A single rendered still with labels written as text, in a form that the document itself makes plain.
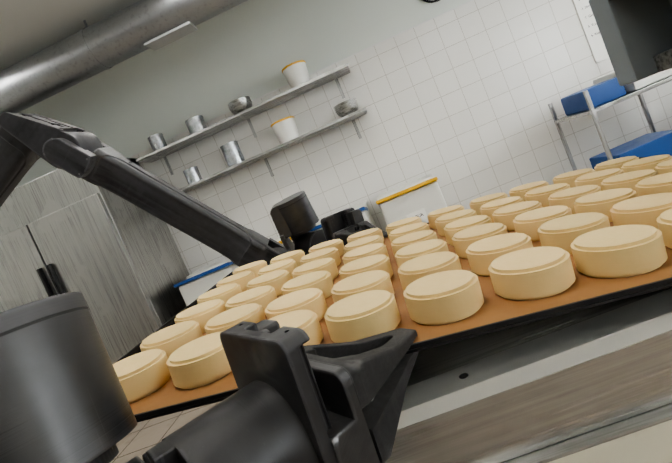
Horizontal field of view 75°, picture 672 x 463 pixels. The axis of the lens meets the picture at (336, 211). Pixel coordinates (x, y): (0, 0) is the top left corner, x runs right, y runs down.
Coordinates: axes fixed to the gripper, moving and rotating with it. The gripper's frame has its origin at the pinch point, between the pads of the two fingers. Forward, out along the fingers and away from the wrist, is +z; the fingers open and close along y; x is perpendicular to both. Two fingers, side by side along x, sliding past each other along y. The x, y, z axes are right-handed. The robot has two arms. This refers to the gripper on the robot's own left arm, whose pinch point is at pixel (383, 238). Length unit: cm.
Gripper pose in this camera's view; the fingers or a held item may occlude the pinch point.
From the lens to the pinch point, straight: 64.4
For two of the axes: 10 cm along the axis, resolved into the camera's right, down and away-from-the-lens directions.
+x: -7.2, 2.8, -6.3
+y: 3.1, 9.5, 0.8
